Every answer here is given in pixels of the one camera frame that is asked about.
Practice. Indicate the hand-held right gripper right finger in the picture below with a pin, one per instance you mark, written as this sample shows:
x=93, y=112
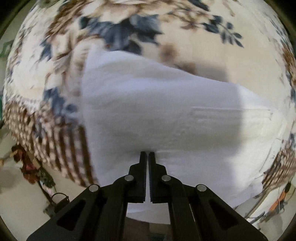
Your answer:
x=151, y=176

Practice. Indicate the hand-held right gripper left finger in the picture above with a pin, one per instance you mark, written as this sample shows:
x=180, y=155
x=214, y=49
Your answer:
x=143, y=176

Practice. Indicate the white pants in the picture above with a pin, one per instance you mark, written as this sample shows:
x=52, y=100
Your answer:
x=161, y=111

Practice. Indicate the red floral cloth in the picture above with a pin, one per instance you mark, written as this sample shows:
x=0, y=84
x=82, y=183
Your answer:
x=30, y=166

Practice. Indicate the orange small object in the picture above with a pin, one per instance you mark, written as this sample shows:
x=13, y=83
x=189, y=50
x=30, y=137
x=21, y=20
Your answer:
x=276, y=202

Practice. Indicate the floral bed sheet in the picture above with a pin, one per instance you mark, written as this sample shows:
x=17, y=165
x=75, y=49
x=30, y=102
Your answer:
x=161, y=25

